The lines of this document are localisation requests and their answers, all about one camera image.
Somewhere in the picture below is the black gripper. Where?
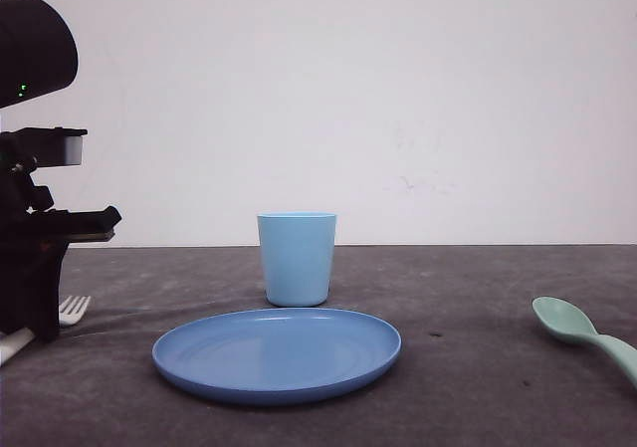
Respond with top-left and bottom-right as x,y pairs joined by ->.
1,130 -> 121,342

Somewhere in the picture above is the white plastic fork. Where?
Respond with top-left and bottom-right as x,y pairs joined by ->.
1,296 -> 92,365

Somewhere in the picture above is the light blue plastic cup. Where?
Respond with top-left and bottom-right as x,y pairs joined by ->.
257,212 -> 336,307

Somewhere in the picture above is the mint green plastic spoon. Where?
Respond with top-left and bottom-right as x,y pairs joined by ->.
531,297 -> 636,386

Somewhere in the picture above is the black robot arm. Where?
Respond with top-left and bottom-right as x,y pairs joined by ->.
1,0 -> 121,342

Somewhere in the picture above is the blue plastic plate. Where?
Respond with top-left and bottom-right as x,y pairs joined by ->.
152,308 -> 402,406

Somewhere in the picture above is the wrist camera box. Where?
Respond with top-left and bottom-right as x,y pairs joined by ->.
17,126 -> 88,168

